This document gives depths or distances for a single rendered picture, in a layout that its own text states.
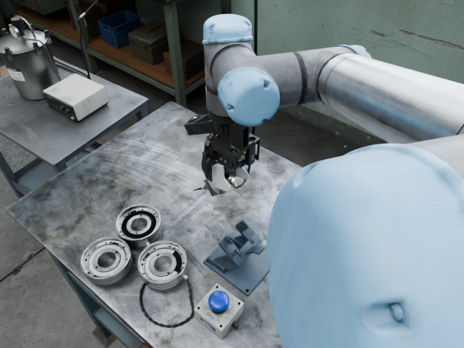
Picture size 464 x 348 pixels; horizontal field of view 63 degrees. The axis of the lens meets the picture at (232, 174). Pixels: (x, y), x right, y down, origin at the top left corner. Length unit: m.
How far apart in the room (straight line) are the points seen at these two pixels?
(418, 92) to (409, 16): 1.67
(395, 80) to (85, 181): 0.87
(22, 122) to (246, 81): 1.22
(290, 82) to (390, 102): 0.17
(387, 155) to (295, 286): 0.08
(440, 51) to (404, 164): 1.89
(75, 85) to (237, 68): 1.12
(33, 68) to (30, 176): 0.66
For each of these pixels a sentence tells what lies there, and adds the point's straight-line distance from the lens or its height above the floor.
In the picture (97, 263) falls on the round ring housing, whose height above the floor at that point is 0.83.
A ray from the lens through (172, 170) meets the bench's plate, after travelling 1.06.
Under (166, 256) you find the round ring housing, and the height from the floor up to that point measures 0.83.
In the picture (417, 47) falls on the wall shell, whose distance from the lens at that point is 2.07.
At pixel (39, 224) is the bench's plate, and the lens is 1.04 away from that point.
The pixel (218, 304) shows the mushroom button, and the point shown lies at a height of 0.87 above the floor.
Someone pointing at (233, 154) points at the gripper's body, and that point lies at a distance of 0.67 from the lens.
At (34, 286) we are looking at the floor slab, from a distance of 1.95.
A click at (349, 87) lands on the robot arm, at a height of 1.31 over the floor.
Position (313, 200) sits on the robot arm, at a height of 1.43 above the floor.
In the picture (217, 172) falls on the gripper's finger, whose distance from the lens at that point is 0.75.
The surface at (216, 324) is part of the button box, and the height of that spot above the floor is 0.84.
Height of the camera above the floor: 1.55
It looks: 46 degrees down
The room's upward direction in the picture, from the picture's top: straight up
